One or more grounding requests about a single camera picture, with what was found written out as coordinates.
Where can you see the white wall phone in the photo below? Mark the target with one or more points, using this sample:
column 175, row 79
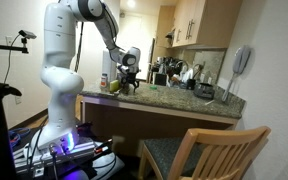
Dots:
column 240, row 61

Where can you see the small bottle with red cap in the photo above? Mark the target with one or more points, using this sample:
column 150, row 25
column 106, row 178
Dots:
column 104, row 81

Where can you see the green round lid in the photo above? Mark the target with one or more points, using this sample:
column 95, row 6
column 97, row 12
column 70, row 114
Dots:
column 153, row 87

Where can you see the white paper slip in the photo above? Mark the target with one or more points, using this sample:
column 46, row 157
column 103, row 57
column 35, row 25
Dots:
column 209, row 102

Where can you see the round ceiling light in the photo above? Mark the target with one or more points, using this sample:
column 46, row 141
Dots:
column 131, row 3

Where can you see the chrome kitchen faucet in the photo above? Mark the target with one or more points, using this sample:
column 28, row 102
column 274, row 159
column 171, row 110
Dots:
column 182, row 63

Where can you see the wooden chair with grey seat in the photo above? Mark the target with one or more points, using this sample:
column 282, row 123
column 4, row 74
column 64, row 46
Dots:
column 170, row 156

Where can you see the black toaster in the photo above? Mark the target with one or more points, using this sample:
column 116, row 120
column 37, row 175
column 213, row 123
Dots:
column 204, row 90

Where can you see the white paper towel roll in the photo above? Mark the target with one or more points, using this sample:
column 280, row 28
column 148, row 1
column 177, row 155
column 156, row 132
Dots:
column 106, row 68

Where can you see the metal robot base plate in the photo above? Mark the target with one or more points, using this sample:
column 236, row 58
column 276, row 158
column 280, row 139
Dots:
column 80, row 151

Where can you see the small grey camera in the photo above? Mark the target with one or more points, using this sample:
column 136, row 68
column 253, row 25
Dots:
column 27, row 34

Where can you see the black square box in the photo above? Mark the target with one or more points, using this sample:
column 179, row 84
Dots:
column 160, row 79

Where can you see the black mug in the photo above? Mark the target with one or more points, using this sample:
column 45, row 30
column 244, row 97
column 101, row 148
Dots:
column 191, row 84

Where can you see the black camera boom bar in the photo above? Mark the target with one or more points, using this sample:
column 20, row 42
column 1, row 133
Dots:
column 9, row 47

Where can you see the beige wall cabinet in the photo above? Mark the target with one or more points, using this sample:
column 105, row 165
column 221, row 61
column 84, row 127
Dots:
column 210, row 23

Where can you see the yellow sponge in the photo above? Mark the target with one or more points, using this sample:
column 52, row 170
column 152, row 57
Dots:
column 114, row 85

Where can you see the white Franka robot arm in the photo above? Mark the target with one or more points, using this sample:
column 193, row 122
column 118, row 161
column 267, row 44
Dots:
column 60, row 100

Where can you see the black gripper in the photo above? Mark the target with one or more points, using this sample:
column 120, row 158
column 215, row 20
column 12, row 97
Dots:
column 129, row 76

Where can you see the white wall outlet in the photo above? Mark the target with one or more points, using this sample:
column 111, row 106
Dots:
column 18, row 100

